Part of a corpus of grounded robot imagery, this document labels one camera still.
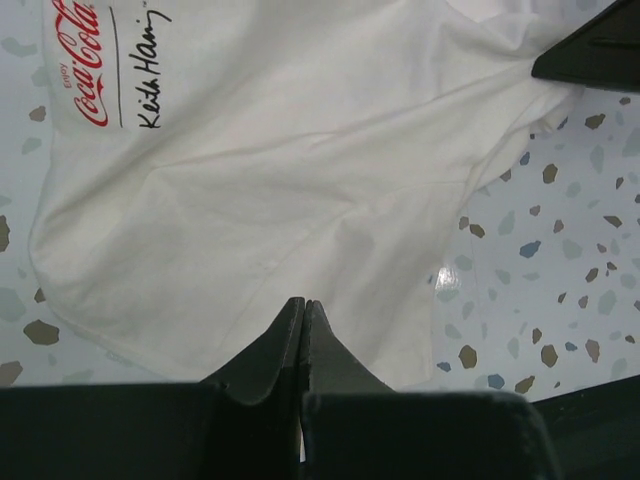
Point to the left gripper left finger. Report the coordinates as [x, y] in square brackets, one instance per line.
[241, 422]

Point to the white t shirt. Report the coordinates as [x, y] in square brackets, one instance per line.
[212, 159]

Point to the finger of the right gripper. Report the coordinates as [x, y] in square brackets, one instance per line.
[602, 54]

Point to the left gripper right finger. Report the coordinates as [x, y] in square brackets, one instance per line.
[355, 427]

